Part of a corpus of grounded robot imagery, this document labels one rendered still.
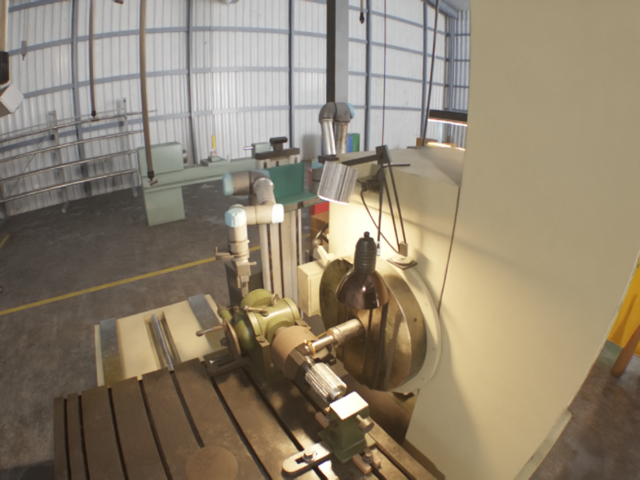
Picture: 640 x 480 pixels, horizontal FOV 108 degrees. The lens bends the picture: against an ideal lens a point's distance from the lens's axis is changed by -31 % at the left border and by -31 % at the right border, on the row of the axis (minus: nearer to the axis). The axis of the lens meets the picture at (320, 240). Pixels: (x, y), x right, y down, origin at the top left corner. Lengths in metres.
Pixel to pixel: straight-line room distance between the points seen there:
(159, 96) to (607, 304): 10.29
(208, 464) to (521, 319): 1.12
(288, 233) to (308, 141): 9.65
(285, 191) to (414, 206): 1.40
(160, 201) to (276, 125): 5.97
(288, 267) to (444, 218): 1.85
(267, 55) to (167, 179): 6.11
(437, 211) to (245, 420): 1.04
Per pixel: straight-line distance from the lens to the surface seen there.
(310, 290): 1.62
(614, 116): 0.81
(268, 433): 1.36
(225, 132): 10.80
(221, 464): 1.31
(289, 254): 2.66
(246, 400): 1.47
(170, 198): 6.64
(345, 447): 1.27
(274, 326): 1.41
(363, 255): 0.86
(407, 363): 1.19
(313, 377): 1.22
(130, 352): 2.35
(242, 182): 1.64
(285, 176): 2.33
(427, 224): 1.07
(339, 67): 6.48
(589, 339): 0.93
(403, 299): 1.12
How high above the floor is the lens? 2.12
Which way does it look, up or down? 23 degrees down
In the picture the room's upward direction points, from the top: straight up
